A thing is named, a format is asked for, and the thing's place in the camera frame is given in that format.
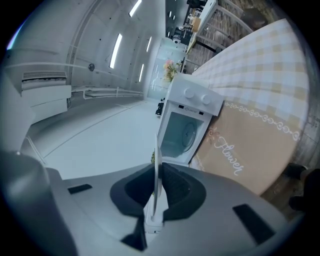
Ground white microwave oven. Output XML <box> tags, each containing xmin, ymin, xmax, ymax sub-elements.
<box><xmin>144</xmin><ymin>73</ymin><xmax>225</xmax><ymax>235</ymax></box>

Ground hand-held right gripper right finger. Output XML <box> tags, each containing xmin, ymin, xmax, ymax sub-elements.
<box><xmin>149</xmin><ymin>161</ymin><xmax>300</xmax><ymax>256</ymax></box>

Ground wooden box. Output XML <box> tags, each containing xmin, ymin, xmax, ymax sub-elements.
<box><xmin>191</xmin><ymin>17</ymin><xmax>202</xmax><ymax>33</ymax></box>

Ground glass microwave turntable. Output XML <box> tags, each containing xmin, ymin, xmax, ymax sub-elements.
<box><xmin>181</xmin><ymin>121</ymin><xmax>199</xmax><ymax>151</ymax></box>

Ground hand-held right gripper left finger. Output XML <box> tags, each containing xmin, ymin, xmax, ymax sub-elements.
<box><xmin>46</xmin><ymin>162</ymin><xmax>156</xmax><ymax>256</ymax></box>

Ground black office chair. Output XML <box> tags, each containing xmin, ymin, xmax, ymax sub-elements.
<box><xmin>155</xmin><ymin>98</ymin><xmax>166</xmax><ymax>116</ymax></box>

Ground white ceiling pipes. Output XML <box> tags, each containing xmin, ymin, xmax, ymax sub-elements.
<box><xmin>71</xmin><ymin>85</ymin><xmax>145</xmax><ymax>100</ymax></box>

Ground beige checked tablecloth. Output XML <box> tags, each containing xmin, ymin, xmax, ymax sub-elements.
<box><xmin>191</xmin><ymin>18</ymin><xmax>311</xmax><ymax>143</ymax></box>

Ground pink flower bouquet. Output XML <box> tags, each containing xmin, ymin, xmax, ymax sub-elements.
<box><xmin>162</xmin><ymin>59</ymin><xmax>182</xmax><ymax>84</ymax></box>

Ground white air conditioner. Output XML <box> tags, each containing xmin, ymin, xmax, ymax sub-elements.
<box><xmin>20</xmin><ymin>70</ymin><xmax>73</xmax><ymax>111</ymax></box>

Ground brown place mat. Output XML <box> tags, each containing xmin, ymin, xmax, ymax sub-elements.
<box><xmin>189</xmin><ymin>100</ymin><xmax>301</xmax><ymax>196</ymax></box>

